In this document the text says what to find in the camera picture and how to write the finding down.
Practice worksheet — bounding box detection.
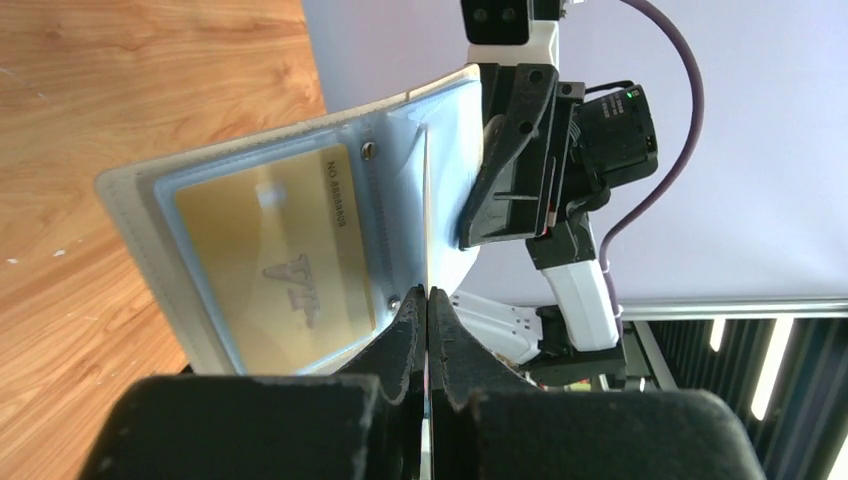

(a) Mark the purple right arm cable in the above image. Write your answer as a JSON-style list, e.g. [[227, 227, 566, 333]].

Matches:
[[598, 0, 706, 326]]

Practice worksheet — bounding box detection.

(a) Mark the gold VIP card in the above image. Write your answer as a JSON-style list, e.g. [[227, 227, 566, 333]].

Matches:
[[173, 144, 377, 375]]

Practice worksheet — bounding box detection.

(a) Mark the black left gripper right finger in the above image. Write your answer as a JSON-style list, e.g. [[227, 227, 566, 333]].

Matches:
[[429, 288, 763, 479]]

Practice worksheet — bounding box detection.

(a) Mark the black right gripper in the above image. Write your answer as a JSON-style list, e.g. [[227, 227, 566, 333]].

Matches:
[[458, 63, 658, 249]]

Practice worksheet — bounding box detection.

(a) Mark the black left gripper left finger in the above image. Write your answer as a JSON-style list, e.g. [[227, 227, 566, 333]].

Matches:
[[80, 286, 427, 479]]

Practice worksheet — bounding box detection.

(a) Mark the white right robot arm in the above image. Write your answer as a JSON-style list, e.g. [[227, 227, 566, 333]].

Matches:
[[452, 63, 658, 387]]

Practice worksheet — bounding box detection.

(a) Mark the beige leather card holder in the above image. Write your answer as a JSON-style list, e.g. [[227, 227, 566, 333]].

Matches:
[[95, 65, 483, 375]]

